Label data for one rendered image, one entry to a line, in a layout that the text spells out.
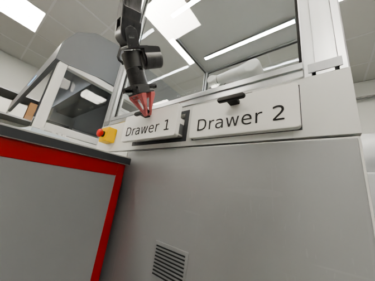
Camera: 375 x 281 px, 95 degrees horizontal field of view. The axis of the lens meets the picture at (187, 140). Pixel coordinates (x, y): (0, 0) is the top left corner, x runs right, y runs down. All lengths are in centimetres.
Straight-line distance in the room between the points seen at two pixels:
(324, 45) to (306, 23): 9
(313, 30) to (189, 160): 46
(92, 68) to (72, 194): 109
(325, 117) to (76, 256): 74
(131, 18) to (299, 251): 68
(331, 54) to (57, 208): 79
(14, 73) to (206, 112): 472
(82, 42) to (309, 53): 141
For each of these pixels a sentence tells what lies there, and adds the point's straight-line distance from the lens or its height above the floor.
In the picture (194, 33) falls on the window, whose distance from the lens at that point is 87.
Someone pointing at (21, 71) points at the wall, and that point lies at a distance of 508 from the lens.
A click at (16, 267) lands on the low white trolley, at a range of 66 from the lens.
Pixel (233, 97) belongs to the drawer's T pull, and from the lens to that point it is 46.
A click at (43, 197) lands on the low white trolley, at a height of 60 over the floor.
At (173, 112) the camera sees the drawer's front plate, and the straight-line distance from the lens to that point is 56.
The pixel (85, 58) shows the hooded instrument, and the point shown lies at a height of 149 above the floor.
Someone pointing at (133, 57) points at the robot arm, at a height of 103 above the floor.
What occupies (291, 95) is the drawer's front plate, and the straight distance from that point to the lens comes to 46.
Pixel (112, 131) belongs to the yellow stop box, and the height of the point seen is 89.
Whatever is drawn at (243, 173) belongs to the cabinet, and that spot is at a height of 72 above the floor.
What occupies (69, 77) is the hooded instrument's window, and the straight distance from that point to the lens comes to 148.
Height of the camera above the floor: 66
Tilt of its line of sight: 17 degrees up
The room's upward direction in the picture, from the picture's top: 8 degrees clockwise
